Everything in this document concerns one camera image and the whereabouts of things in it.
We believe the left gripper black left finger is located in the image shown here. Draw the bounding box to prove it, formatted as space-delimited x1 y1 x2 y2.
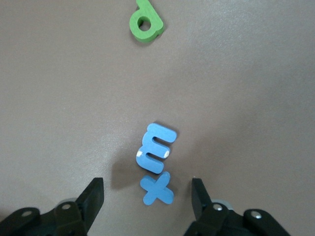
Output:
0 177 105 236

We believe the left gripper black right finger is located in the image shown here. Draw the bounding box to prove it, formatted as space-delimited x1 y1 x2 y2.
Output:
183 178 292 236

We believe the blue letter x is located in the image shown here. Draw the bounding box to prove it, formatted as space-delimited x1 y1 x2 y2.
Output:
139 171 175 206

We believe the blue letter m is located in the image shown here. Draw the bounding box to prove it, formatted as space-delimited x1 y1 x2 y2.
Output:
135 122 178 176

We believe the brown table cover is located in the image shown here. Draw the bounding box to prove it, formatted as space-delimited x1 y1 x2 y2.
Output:
0 0 315 236

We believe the green letter p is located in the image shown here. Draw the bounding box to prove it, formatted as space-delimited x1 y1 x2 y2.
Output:
128 0 165 45

